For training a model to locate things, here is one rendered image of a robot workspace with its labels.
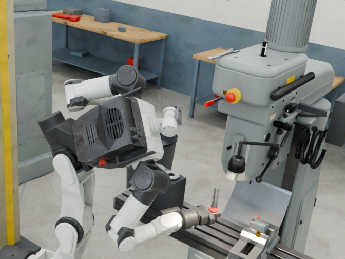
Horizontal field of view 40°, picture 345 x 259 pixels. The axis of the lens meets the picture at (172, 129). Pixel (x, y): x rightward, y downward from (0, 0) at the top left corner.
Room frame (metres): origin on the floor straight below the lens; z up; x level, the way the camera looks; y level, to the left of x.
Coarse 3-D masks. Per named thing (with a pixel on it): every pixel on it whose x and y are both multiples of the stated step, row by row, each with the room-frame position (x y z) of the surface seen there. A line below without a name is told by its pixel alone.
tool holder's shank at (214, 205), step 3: (216, 186) 1.91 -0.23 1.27; (216, 189) 1.89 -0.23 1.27; (219, 189) 1.90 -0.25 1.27; (216, 192) 1.89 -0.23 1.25; (213, 195) 1.90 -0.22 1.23; (216, 195) 1.89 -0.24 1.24; (213, 198) 1.90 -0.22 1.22; (216, 198) 1.89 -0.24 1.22; (213, 201) 1.90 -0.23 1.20; (216, 201) 1.89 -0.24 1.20; (213, 204) 1.89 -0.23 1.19; (216, 204) 1.89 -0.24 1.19; (213, 207) 1.89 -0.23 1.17; (216, 207) 1.89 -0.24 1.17
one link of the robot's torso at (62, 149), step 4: (56, 148) 1.82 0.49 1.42; (60, 148) 1.82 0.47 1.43; (64, 148) 1.82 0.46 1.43; (68, 148) 1.83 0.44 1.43; (52, 152) 1.84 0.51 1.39; (56, 152) 1.83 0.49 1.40; (60, 152) 1.82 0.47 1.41; (64, 152) 1.82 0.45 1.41; (68, 152) 1.81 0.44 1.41; (72, 152) 1.83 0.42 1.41; (68, 156) 1.81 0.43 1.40; (72, 156) 1.81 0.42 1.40; (76, 156) 1.83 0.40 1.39; (72, 160) 1.81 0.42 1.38; (76, 160) 1.82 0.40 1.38; (76, 164) 1.82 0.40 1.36; (80, 164) 1.83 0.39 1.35; (76, 168) 1.82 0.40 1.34
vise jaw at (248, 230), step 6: (246, 228) 1.89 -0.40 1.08; (240, 234) 1.86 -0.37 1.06; (246, 234) 1.86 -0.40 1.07; (252, 234) 1.85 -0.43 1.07; (264, 234) 1.86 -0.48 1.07; (246, 240) 1.84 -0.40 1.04; (252, 240) 1.83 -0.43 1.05; (258, 240) 1.82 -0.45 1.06; (264, 240) 1.82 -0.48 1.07; (258, 246) 1.81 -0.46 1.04; (264, 246) 1.81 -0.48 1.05
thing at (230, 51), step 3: (231, 48) 2.01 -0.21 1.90; (225, 51) 1.94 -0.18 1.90; (228, 51) 1.95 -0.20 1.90; (231, 51) 1.95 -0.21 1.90; (234, 51) 1.97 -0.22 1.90; (237, 51) 1.98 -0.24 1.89; (216, 54) 1.87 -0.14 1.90; (219, 54) 1.87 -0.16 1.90; (222, 54) 1.88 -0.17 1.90; (225, 54) 1.90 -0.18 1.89; (210, 57) 1.82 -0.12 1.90; (213, 57) 1.82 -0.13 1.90; (216, 57) 1.83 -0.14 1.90; (219, 57) 1.86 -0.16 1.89
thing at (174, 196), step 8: (176, 176) 2.16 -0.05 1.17; (176, 184) 2.12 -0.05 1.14; (184, 184) 2.18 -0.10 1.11; (168, 192) 2.11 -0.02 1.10; (176, 192) 2.13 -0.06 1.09; (184, 192) 2.19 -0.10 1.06; (160, 200) 2.13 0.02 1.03; (168, 200) 2.10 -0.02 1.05; (176, 200) 2.13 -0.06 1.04; (160, 208) 2.13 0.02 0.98
